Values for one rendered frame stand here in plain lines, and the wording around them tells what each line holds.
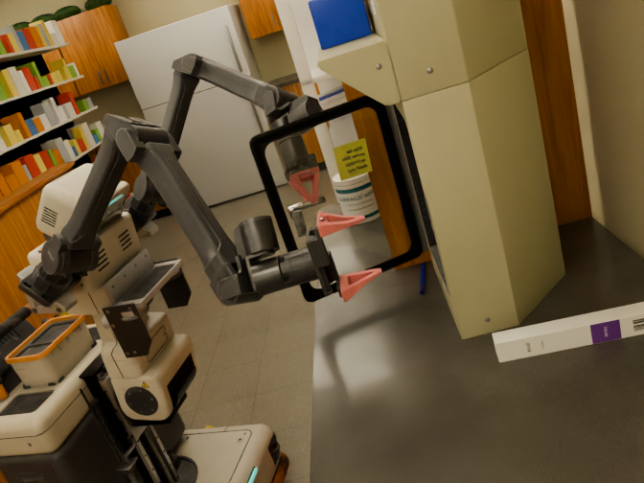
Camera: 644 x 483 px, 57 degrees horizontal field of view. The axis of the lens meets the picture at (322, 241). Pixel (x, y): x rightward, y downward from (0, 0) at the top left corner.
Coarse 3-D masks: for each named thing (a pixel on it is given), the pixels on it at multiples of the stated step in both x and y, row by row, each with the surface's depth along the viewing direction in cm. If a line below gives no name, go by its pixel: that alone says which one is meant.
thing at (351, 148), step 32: (320, 128) 124; (352, 128) 126; (288, 160) 124; (320, 160) 126; (352, 160) 128; (384, 160) 131; (288, 192) 126; (320, 192) 128; (352, 192) 130; (384, 192) 133; (384, 224) 135; (352, 256) 135; (384, 256) 137
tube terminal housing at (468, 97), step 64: (384, 0) 91; (448, 0) 91; (512, 0) 102; (448, 64) 94; (512, 64) 103; (448, 128) 98; (512, 128) 105; (448, 192) 102; (512, 192) 107; (448, 256) 107; (512, 256) 109; (512, 320) 112
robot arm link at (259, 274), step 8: (248, 256) 98; (256, 256) 98; (264, 256) 100; (248, 264) 98; (256, 264) 98; (264, 264) 97; (272, 264) 97; (248, 272) 100; (256, 272) 97; (264, 272) 96; (272, 272) 96; (280, 272) 96; (256, 280) 96; (264, 280) 96; (272, 280) 96; (280, 280) 96; (256, 288) 97; (264, 288) 97; (272, 288) 97; (280, 288) 98
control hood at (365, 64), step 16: (320, 48) 119; (336, 48) 107; (352, 48) 98; (368, 48) 93; (384, 48) 93; (320, 64) 94; (336, 64) 94; (352, 64) 94; (368, 64) 94; (384, 64) 94; (352, 80) 95; (368, 80) 95; (384, 80) 95; (384, 96) 96; (400, 96) 96
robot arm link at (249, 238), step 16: (240, 224) 99; (256, 224) 98; (272, 224) 100; (240, 240) 101; (256, 240) 97; (272, 240) 98; (240, 256) 100; (240, 272) 99; (224, 288) 100; (240, 288) 98
